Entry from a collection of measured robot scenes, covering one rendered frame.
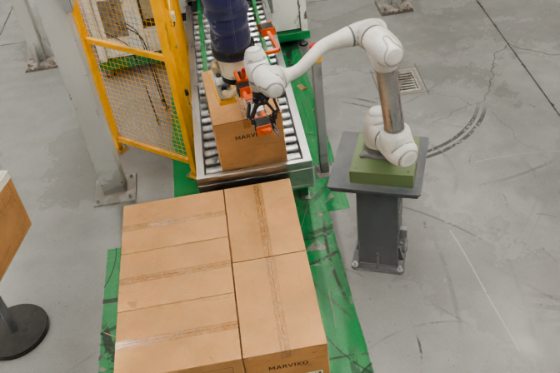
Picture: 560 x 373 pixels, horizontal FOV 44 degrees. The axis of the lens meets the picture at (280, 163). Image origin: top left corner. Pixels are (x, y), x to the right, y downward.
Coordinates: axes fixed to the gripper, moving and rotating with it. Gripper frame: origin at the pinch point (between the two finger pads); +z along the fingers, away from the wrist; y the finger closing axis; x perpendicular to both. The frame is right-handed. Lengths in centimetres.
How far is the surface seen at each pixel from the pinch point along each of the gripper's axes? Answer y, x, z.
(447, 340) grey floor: -72, 62, 127
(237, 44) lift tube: 0, -49, -18
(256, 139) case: -2, -52, 48
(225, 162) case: 18, -53, 60
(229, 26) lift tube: 2, -49, -29
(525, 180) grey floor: -178, -38, 127
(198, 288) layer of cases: 51, 25, 73
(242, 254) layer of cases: 24, 11, 73
